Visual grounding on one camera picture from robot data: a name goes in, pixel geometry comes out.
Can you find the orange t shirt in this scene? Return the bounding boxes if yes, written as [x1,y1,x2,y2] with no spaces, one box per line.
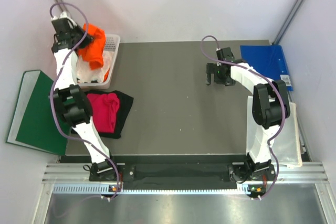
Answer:
[77,24,106,70]

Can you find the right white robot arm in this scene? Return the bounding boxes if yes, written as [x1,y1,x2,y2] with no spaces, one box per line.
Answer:
[206,61,291,181]

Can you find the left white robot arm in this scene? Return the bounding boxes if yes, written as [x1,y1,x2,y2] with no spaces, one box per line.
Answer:
[49,18,120,183]

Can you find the white t shirt in basket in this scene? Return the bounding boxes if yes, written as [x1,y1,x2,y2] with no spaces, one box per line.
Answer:
[76,51,114,83]

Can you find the white perforated plastic basket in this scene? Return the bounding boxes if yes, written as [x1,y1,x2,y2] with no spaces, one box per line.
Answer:
[76,34,120,90]

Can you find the blue folder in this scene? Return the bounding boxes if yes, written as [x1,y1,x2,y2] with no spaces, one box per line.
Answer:
[240,45,293,91]

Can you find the magenta folded t shirt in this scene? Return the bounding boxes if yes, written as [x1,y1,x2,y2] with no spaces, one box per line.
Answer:
[87,93,120,133]

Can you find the black folded t shirt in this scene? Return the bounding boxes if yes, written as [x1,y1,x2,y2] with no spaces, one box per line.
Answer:
[86,90,134,139]

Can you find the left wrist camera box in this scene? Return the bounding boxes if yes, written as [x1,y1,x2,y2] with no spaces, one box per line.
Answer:
[51,17,72,34]

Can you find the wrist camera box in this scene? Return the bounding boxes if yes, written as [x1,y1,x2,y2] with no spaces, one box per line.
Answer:
[51,17,72,34]
[216,47,235,62]

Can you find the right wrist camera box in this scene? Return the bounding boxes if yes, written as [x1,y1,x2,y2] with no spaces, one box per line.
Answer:
[216,47,235,62]

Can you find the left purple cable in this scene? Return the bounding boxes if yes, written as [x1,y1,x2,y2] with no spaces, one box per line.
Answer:
[49,3,124,200]

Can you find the green ring binder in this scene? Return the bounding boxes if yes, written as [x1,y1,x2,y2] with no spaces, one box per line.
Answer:
[6,70,68,155]

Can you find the aluminium frame rail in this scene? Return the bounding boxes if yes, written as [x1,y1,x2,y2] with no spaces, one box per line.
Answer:
[43,162,328,184]

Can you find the slotted grey cable duct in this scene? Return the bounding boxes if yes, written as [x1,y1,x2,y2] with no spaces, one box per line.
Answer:
[52,184,263,195]

